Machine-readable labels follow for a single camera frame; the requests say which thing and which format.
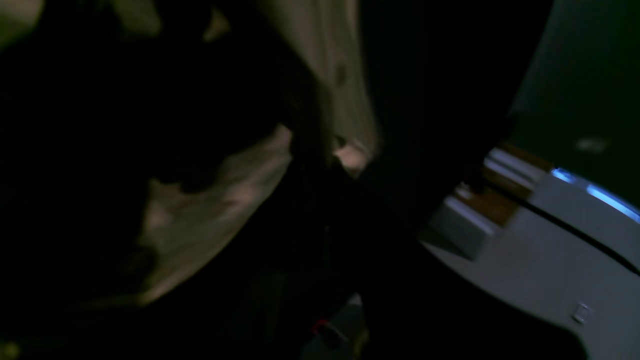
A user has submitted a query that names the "camouflage t-shirt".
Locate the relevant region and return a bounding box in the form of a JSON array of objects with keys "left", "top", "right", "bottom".
[{"left": 0, "top": 0, "right": 381, "bottom": 306}]

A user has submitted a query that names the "black table cloth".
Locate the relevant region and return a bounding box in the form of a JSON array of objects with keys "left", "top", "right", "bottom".
[{"left": 350, "top": 0, "right": 556, "bottom": 231}]

